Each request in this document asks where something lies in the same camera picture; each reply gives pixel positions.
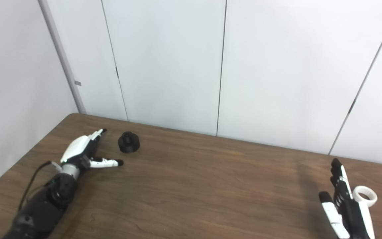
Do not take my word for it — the white plastic ring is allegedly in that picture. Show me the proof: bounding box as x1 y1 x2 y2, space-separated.
352 186 378 207

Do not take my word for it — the round black plastic part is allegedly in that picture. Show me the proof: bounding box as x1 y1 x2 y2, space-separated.
118 131 140 154

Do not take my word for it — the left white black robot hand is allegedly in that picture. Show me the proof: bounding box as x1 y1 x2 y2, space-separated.
60 129 124 173

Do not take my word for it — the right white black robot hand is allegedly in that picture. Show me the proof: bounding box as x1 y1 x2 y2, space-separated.
318 158 376 239

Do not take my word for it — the grey wall corner post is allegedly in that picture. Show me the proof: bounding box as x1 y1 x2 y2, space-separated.
38 0 87 115

